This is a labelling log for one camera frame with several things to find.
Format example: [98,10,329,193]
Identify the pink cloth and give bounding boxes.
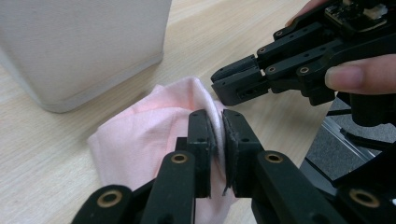
[87,76,241,224]

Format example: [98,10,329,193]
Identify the black cable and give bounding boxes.
[326,107,353,118]

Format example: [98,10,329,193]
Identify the metal stand rail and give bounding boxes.
[320,117,386,161]

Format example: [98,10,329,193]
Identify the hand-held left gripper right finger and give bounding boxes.
[221,109,265,199]

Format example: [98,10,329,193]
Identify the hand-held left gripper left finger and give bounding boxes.
[176,108,219,199]

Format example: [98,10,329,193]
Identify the grey fabric storage box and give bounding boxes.
[0,0,173,114]

